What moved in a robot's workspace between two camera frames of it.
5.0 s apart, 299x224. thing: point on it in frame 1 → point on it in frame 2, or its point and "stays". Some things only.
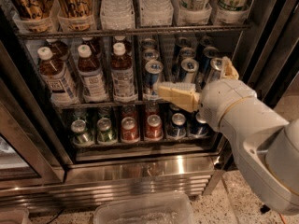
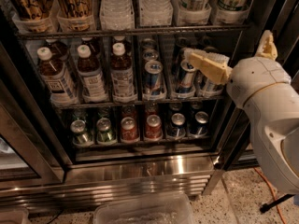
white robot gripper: x=224 y=103 → x=258 y=77
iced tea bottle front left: x=53 y=73 stays
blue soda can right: x=200 y=128 stays
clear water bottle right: x=156 y=5 stays
